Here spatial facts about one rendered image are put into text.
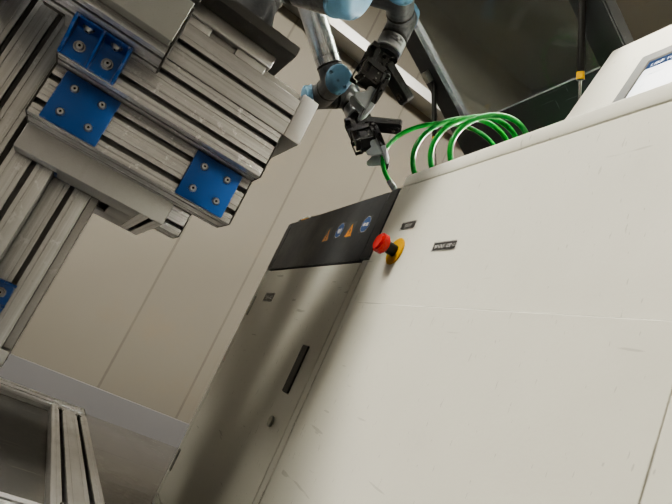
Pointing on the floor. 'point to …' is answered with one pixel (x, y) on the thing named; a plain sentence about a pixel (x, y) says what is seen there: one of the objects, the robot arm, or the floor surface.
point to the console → (510, 331)
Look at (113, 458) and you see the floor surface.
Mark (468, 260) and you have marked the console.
